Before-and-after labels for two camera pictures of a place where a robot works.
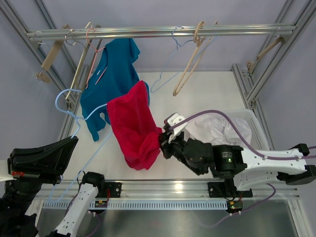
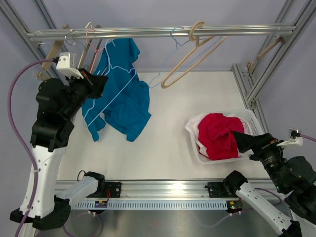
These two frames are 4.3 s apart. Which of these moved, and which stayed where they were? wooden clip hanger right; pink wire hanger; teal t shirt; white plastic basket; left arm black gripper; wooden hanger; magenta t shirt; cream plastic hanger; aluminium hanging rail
Moved: magenta t shirt; wooden hanger; left arm black gripper
Stayed: white plastic basket; pink wire hanger; cream plastic hanger; aluminium hanging rail; teal t shirt; wooden clip hanger right
